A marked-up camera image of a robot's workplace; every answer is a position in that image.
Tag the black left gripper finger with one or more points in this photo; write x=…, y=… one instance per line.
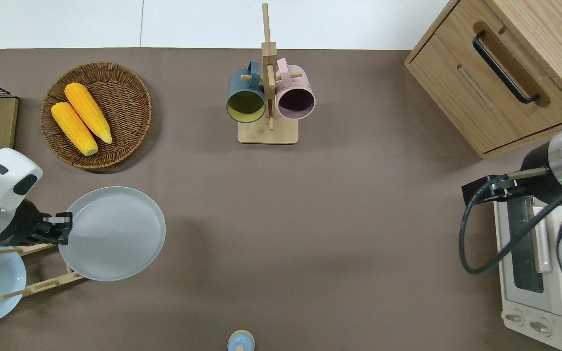
x=60, y=237
x=64, y=219

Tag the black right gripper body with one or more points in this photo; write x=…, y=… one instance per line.
x=478, y=191

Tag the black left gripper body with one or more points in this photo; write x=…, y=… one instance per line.
x=42, y=229

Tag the gray round plate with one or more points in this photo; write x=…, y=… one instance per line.
x=115, y=234

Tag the wooden plate rack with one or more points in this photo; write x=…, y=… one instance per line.
x=42, y=285

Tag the yellow corn cob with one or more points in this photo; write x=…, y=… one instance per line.
x=88, y=112
x=73, y=127

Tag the wooden drawer cabinet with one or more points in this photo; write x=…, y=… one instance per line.
x=456, y=92

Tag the white toaster oven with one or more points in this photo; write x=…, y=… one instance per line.
x=520, y=302

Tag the round wicker basket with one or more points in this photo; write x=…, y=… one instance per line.
x=125, y=107

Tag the toaster oven knob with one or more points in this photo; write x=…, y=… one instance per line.
x=514, y=318
x=540, y=327

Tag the brown table mat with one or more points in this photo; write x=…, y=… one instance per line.
x=334, y=219

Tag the pink mug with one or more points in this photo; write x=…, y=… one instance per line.
x=295, y=100

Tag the small blue bottle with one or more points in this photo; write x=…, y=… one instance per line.
x=240, y=341

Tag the dark teal mug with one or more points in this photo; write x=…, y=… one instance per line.
x=245, y=105

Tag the wooden mug tree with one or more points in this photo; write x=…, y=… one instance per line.
x=267, y=134

